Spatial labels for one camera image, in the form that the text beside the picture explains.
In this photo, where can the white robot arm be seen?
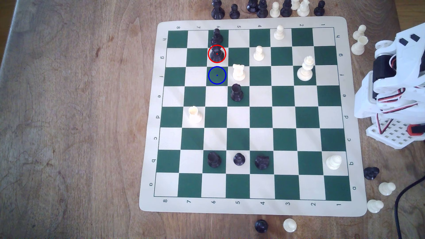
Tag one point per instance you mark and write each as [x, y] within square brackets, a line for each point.
[408, 56]

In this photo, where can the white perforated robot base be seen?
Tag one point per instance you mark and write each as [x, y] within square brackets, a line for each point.
[395, 134]

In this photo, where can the white rook chess piece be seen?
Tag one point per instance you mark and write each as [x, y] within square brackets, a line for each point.
[238, 73]
[194, 115]

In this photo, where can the black king chess piece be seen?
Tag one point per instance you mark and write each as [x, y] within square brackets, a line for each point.
[214, 159]

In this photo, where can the white pawn chess piece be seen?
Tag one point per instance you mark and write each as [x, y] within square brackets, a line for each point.
[275, 11]
[386, 189]
[279, 33]
[258, 53]
[295, 4]
[359, 32]
[375, 206]
[290, 225]

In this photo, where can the green and cream chess mat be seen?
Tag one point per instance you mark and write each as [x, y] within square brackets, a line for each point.
[298, 116]

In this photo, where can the white queen chess piece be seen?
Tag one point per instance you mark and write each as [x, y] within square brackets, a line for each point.
[305, 71]

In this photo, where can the white king chess piece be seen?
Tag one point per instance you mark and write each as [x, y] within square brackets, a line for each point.
[333, 162]

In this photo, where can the white knight chess piece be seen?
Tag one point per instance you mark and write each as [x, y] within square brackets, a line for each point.
[303, 10]

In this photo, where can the black pawn board centre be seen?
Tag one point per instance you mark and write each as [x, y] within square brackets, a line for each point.
[236, 93]

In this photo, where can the white pieces beside board top right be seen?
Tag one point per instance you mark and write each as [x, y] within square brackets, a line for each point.
[359, 46]

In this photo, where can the red and black clamp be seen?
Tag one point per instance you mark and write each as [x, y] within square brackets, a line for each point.
[415, 130]

